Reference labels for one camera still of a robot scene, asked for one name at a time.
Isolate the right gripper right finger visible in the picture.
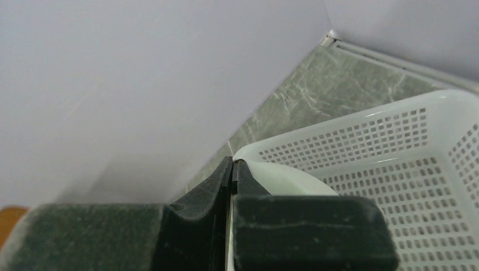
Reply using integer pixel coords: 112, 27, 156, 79
228, 160, 399, 270

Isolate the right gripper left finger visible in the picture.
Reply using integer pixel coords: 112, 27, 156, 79
1, 156, 233, 270

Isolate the white perforated plastic basket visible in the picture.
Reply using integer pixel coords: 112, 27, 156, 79
234, 90, 478, 270

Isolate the aluminium frame rail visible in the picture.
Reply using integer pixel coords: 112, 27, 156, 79
319, 30, 478, 94

